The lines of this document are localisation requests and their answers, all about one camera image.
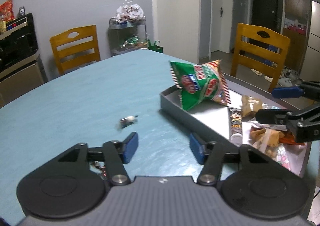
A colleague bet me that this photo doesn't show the clear pink candy packet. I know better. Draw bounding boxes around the clear pink candy packet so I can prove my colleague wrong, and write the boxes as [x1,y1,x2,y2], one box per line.
[274,144,306,175]

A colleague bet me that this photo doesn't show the tan nut snack bag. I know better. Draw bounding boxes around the tan nut snack bag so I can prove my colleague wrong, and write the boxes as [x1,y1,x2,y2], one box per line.
[241,95,263,118]

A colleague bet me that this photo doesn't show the small orange snack packet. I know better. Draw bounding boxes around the small orange snack packet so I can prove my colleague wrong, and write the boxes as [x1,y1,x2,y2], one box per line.
[279,131,305,145]

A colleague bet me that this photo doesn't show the grey storage tray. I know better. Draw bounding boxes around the grey storage tray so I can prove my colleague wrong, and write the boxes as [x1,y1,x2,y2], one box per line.
[160,74,319,177]

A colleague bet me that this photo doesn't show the small wrapped chocolate balls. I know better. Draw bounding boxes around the small wrapped chocolate balls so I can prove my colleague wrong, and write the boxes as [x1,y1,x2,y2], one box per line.
[117,115,138,130]

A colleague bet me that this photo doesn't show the wooden chair right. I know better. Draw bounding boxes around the wooden chair right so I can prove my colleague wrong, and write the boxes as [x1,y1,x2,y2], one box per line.
[230,23,290,92]

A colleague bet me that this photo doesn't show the wooden chair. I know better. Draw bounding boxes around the wooden chair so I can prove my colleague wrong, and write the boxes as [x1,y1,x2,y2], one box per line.
[230,23,290,92]
[50,25,101,75]

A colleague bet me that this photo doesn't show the green cracker snack bag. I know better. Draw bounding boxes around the green cracker snack bag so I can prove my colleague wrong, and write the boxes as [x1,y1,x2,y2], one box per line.
[170,59,231,111]

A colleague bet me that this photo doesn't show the green shopping bag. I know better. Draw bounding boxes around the green shopping bag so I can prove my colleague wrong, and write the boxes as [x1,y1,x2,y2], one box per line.
[147,39,163,54]

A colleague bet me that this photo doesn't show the wooden chair centre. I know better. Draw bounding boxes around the wooden chair centre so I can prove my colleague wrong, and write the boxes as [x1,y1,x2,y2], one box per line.
[50,25,101,75]

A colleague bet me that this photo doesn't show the black water dispenser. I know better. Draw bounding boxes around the black water dispenser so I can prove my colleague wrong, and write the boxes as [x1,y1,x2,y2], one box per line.
[0,13,48,107]

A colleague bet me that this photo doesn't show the white plastic bag on cart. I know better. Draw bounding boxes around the white plastic bag on cart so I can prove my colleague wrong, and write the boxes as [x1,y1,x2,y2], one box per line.
[116,0,145,22]

